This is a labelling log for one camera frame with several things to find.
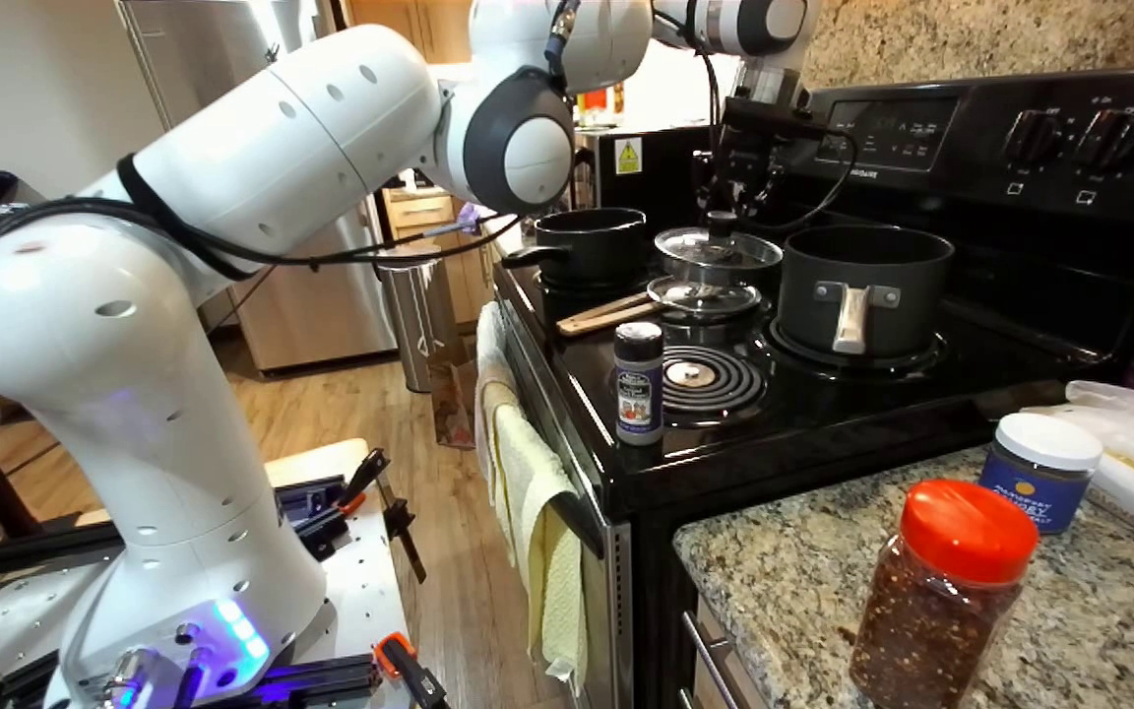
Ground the black pot with long handle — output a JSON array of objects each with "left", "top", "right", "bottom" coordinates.
[{"left": 502, "top": 205, "right": 657, "bottom": 297}]

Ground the white robot mounting table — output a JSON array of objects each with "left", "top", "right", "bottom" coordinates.
[{"left": 0, "top": 433, "right": 418, "bottom": 709}]

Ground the black stove knob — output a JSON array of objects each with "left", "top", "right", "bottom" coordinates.
[
  {"left": 1076, "top": 105, "right": 1134, "bottom": 177},
  {"left": 999, "top": 105, "right": 1078, "bottom": 173}
]

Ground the small glass lid steel knob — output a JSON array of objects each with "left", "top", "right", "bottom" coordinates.
[{"left": 644, "top": 272, "right": 768, "bottom": 328}]

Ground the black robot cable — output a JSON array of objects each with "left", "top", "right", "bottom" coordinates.
[{"left": 0, "top": 0, "right": 862, "bottom": 348}]

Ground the stainless steel trash can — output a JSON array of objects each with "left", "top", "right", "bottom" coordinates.
[{"left": 369, "top": 245, "right": 449, "bottom": 396}]

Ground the small pan with wooden handle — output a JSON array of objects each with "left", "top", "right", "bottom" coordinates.
[{"left": 552, "top": 272, "right": 768, "bottom": 343}]

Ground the pale yellow dish towel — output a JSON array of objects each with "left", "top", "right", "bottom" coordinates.
[{"left": 485, "top": 385, "right": 594, "bottom": 698}]

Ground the black electric stove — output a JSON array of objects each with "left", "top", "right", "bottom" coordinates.
[{"left": 494, "top": 62, "right": 1134, "bottom": 709}]

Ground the black oven door handle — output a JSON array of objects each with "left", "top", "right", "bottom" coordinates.
[{"left": 498, "top": 290, "right": 616, "bottom": 562}]

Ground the white dish towel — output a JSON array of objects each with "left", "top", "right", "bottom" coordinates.
[{"left": 470, "top": 297, "right": 526, "bottom": 498}]

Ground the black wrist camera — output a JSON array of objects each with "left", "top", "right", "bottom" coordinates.
[{"left": 722, "top": 89, "right": 852, "bottom": 139}]

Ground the orange and black clamp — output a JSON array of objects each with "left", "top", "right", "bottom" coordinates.
[
  {"left": 369, "top": 628, "right": 457, "bottom": 709},
  {"left": 289, "top": 445, "right": 394, "bottom": 545}
]

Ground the glass lid with black knob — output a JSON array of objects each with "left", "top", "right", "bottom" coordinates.
[{"left": 650, "top": 209, "right": 793, "bottom": 288}]

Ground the brown wooden base cabinet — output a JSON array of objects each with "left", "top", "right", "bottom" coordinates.
[{"left": 383, "top": 180, "right": 502, "bottom": 330}]

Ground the steel drawer handle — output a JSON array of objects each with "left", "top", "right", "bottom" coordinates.
[{"left": 677, "top": 604, "right": 779, "bottom": 709}]

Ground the blue jar with white lid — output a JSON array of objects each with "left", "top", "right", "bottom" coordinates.
[{"left": 976, "top": 408, "right": 1106, "bottom": 540}]

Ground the tall black pot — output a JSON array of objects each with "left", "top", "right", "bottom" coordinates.
[{"left": 774, "top": 215, "right": 963, "bottom": 362}]

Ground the black appliance with yellow sticker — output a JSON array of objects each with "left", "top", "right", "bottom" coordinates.
[{"left": 583, "top": 126, "right": 677, "bottom": 215}]

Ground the red cap spice jar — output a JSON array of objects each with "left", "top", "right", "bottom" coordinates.
[{"left": 846, "top": 471, "right": 1047, "bottom": 709}]

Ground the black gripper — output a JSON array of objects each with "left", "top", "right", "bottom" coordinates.
[{"left": 700, "top": 123, "right": 783, "bottom": 231}]

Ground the stainless steel refrigerator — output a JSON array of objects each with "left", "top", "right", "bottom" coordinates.
[{"left": 228, "top": 247, "right": 402, "bottom": 379}]

